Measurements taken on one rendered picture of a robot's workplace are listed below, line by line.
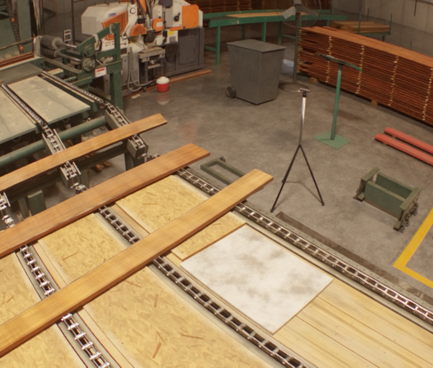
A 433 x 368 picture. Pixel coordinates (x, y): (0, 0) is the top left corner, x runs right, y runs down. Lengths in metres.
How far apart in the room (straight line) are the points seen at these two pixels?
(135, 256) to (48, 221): 0.65
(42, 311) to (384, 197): 3.23
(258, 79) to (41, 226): 4.35
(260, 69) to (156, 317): 4.62
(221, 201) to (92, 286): 0.95
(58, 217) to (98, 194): 0.32
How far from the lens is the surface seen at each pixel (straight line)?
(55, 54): 6.25
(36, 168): 2.79
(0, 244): 2.26
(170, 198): 2.39
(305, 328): 1.73
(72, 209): 2.35
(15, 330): 1.78
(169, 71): 7.53
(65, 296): 1.82
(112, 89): 5.41
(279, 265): 1.95
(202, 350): 1.60
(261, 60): 5.75
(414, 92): 6.70
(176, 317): 1.71
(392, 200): 3.88
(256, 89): 5.96
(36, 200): 2.87
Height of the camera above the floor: 2.18
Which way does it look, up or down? 32 degrees down
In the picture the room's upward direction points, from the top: 2 degrees clockwise
